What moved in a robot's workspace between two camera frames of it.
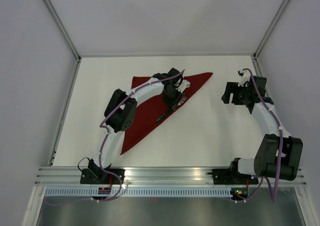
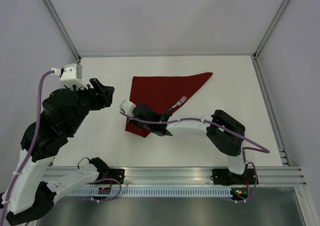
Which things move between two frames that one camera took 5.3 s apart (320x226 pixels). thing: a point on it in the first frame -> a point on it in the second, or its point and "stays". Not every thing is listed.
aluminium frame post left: (59, 22) stays
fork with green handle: (183, 98) stays
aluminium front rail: (55, 176) stays
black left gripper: (173, 103) -> (100, 101)
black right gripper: (230, 88) -> (134, 121)
